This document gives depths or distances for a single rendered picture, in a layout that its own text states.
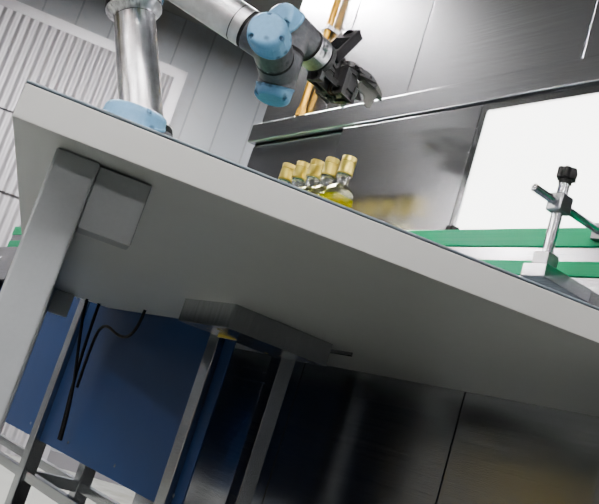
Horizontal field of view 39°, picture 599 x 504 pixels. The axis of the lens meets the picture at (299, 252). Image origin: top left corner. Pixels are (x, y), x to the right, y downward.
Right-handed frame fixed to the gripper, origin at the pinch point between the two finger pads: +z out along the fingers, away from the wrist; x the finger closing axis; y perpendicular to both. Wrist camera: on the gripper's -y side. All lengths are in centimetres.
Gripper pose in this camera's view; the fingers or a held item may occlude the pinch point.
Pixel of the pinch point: (368, 94)
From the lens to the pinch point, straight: 197.0
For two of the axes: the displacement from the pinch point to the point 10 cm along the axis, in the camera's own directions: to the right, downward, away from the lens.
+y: -3.0, 9.3, -2.1
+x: 7.8, 1.1, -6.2
